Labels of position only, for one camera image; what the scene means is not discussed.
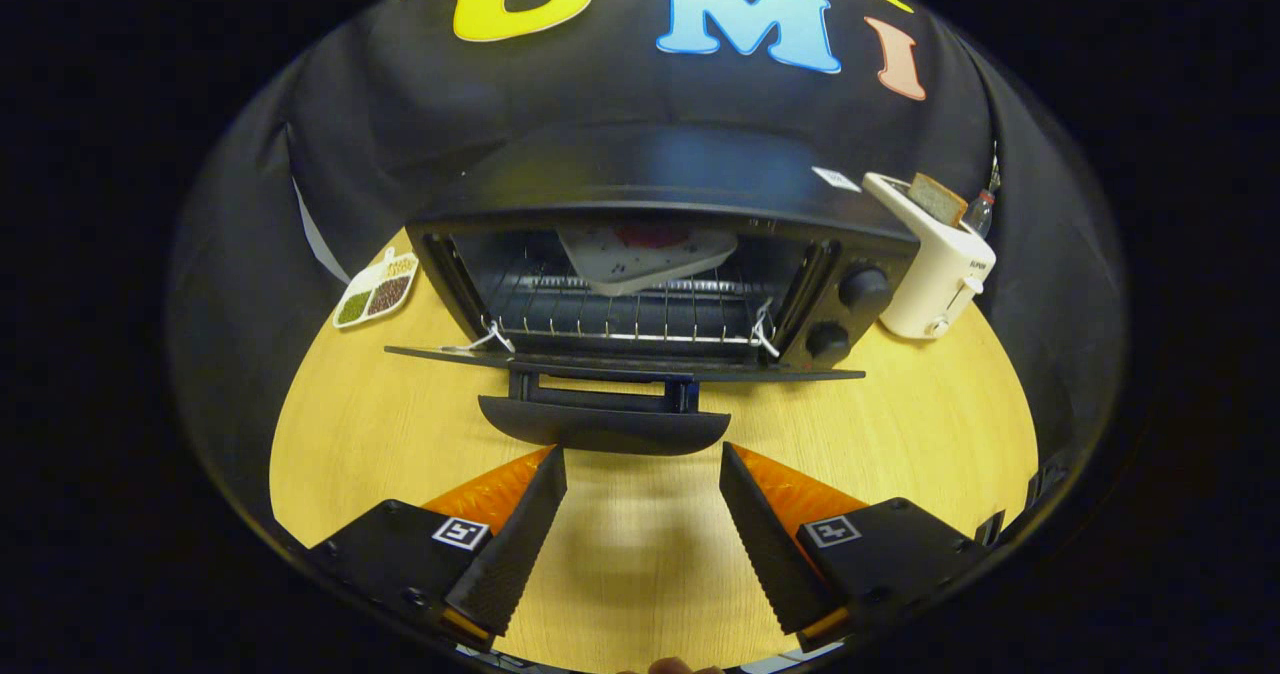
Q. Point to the black toaster oven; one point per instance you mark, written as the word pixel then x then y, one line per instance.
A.
pixel 650 169

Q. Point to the white bread toaster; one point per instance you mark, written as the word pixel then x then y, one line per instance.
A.
pixel 935 284

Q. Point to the white square plate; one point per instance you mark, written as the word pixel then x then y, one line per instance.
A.
pixel 610 259

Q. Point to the white divided dish of beans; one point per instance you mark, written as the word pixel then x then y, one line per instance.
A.
pixel 375 294

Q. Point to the clear bottle with red label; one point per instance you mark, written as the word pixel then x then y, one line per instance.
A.
pixel 980 214

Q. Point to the brown bread slice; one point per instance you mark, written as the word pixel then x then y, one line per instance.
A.
pixel 938 199

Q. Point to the pink ham slice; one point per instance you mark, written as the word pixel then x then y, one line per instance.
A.
pixel 650 236

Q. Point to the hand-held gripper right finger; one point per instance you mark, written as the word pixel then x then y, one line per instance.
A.
pixel 770 554

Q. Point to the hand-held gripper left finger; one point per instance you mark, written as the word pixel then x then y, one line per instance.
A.
pixel 515 554

